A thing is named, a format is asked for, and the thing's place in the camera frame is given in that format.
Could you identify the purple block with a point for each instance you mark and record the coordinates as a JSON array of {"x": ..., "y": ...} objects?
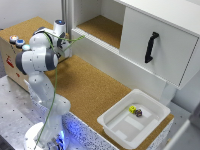
[{"x": 138, "y": 113}]

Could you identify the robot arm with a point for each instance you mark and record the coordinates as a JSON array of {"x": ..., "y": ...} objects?
[{"x": 40, "y": 60}]

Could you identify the green button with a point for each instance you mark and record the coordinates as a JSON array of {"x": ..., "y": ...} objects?
[{"x": 26, "y": 47}]

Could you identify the white plastic box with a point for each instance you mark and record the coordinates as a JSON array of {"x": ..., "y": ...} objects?
[{"x": 126, "y": 128}]

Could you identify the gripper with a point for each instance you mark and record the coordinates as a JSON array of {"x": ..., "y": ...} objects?
[{"x": 64, "y": 46}]

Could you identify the blue button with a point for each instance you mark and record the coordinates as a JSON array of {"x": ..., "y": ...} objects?
[{"x": 20, "y": 42}]

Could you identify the yellow block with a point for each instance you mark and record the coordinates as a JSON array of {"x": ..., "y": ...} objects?
[{"x": 132, "y": 108}]

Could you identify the red button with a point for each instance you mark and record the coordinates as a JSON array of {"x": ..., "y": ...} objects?
[{"x": 13, "y": 38}]

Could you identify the white cabinet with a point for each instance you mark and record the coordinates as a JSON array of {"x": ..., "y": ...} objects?
[{"x": 100, "y": 56}]

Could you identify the white sliding door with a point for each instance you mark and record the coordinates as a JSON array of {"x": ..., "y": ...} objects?
[{"x": 173, "y": 60}]

